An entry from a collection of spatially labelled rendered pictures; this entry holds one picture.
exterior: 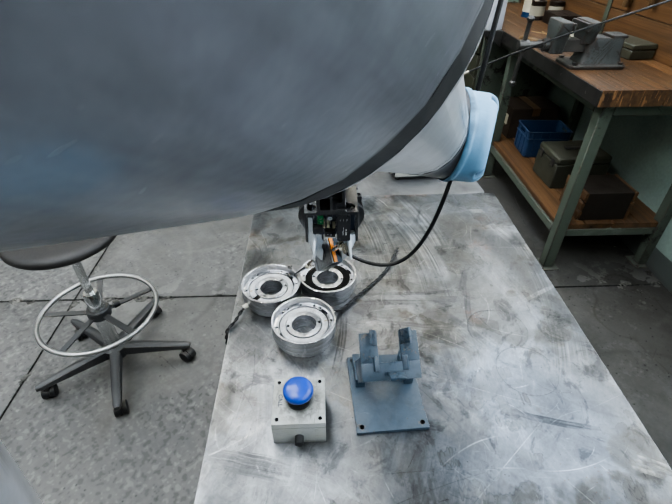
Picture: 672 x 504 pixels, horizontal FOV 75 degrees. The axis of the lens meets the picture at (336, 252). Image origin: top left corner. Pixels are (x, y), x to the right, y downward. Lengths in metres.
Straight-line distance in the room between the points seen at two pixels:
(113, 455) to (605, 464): 1.39
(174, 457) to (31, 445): 0.48
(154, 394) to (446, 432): 1.28
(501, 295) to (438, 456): 0.35
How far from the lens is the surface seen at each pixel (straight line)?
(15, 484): 0.24
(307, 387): 0.59
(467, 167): 0.37
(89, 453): 1.72
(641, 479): 0.72
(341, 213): 0.56
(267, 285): 0.82
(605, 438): 0.74
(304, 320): 0.75
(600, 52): 2.22
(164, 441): 1.65
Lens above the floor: 1.36
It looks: 38 degrees down
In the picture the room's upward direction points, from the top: straight up
